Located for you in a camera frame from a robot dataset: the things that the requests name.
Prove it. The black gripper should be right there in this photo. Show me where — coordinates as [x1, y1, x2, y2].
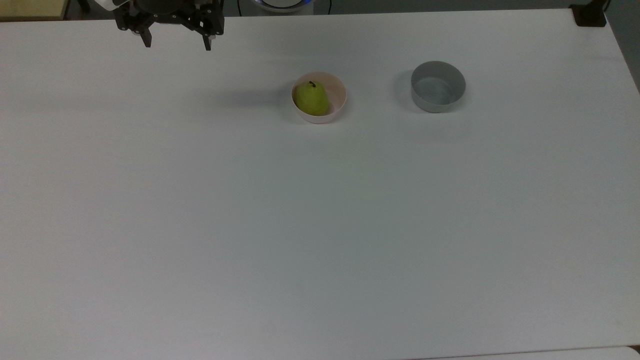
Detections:
[114, 0, 225, 51]

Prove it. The green pear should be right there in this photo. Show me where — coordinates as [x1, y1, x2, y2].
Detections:
[293, 80, 331, 117]

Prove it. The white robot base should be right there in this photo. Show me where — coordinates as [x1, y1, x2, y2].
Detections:
[250, 0, 316, 14]

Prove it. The pink bowl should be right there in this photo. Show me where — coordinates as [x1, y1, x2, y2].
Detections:
[291, 71, 348, 124]

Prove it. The grey bowl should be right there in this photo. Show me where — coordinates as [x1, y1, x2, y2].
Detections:
[410, 60, 467, 114]

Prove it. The wooden board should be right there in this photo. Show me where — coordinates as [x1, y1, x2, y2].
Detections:
[0, 0, 70, 22]

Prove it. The black table clamp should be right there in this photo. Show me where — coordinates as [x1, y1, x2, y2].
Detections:
[571, 0, 611, 28]

